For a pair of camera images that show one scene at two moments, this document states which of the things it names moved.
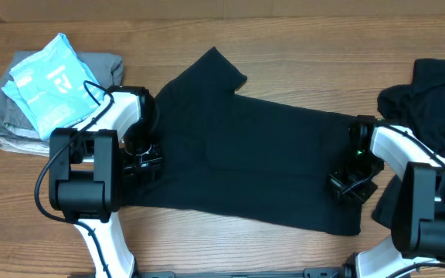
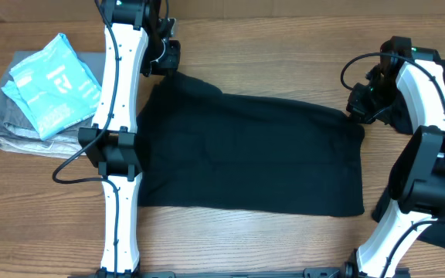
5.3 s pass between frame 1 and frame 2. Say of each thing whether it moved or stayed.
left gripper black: moved
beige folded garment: stayed
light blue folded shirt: stayed
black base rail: stayed
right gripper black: moved
